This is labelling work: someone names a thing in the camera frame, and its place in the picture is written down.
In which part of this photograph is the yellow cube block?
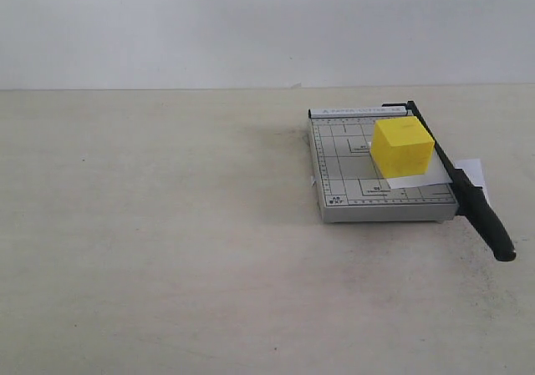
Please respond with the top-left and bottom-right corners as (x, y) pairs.
(370, 115), (435, 179)

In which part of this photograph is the black cutter blade arm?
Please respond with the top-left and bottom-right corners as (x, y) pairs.
(382, 100), (517, 262)

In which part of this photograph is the grey paper cutter base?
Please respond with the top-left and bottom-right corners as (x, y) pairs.
(308, 106), (458, 223)

